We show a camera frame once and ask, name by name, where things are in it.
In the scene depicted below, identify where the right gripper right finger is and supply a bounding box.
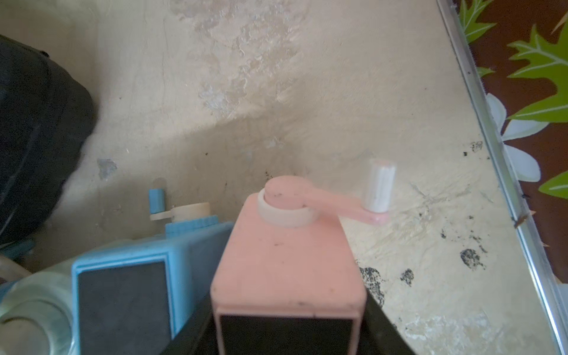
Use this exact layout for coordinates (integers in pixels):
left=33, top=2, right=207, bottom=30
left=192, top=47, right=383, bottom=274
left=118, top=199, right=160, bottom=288
left=359, top=289, right=415, bottom=355

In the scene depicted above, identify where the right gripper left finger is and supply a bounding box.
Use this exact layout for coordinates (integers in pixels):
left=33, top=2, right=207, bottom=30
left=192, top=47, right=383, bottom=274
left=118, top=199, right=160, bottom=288
left=161, top=294, right=215, bottom=355

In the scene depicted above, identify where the green pencil sharpener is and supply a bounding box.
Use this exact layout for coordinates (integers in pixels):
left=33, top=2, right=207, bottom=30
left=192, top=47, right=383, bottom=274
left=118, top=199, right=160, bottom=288
left=1, top=257, right=80, bottom=354

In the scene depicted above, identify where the black hard case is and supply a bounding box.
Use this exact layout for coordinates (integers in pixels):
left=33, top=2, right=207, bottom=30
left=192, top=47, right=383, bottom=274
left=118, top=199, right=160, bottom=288
left=1, top=36, right=96, bottom=243

